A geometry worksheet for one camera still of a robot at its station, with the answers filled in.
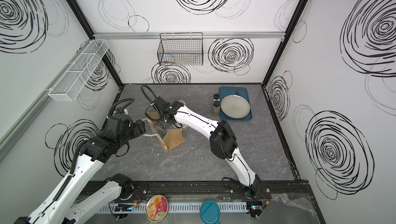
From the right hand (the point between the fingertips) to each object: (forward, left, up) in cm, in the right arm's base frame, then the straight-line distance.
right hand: (167, 120), depth 87 cm
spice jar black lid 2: (+15, -29, -4) cm, 33 cm away
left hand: (-9, +11, +9) cm, 17 cm away
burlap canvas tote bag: (-9, -3, -8) cm, 12 cm away
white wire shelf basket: (+6, +44, +23) cm, 50 cm away
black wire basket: (+40, -8, +20) cm, 46 cm away
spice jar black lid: (+21, -29, -3) cm, 36 cm away
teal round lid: (-41, -24, -4) cm, 48 cm away
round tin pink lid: (-40, -1, -8) cm, 41 cm away
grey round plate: (+18, -42, -10) cm, 47 cm away
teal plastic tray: (+36, -37, -14) cm, 53 cm away
